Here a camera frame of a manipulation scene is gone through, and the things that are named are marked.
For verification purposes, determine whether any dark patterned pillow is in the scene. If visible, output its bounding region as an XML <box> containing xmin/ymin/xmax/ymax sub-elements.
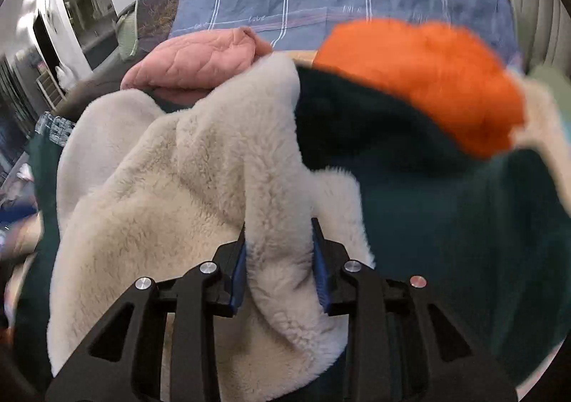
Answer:
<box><xmin>134</xmin><ymin>0</ymin><xmax>188</xmax><ymax>46</ymax></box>

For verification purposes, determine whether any brown fleece garment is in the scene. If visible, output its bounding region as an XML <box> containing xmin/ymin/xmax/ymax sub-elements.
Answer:
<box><xmin>54</xmin><ymin>78</ymin><xmax>130</xmax><ymax>122</ymax></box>

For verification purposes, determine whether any white slatted rack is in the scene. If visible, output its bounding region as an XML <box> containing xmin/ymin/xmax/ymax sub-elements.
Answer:
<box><xmin>35</xmin><ymin>71</ymin><xmax>65</xmax><ymax>111</ymax></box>

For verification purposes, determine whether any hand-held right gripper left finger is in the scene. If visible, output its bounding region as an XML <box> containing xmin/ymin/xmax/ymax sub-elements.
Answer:
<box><xmin>45</xmin><ymin>224</ymin><xmax>249</xmax><ymax>402</ymax></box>

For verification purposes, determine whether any green pillow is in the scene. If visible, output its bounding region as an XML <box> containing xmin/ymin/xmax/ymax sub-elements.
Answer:
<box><xmin>115</xmin><ymin>12</ymin><xmax>140</xmax><ymax>60</ymax></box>

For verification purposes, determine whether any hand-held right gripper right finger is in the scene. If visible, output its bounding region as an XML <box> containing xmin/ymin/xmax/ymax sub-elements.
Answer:
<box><xmin>310</xmin><ymin>217</ymin><xmax>518</xmax><ymax>402</ymax></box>

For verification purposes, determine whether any pack of plastic bottles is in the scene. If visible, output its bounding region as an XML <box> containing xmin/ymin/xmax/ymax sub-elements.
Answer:
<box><xmin>35</xmin><ymin>111</ymin><xmax>77</xmax><ymax>146</ymax></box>

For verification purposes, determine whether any beige panelled cabinet door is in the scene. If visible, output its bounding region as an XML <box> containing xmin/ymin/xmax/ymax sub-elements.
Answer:
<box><xmin>515</xmin><ymin>0</ymin><xmax>571</xmax><ymax>73</ymax></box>

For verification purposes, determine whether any pink quilted garment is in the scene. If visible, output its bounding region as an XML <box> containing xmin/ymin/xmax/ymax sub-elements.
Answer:
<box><xmin>120</xmin><ymin>26</ymin><xmax>273</xmax><ymax>105</ymax></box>

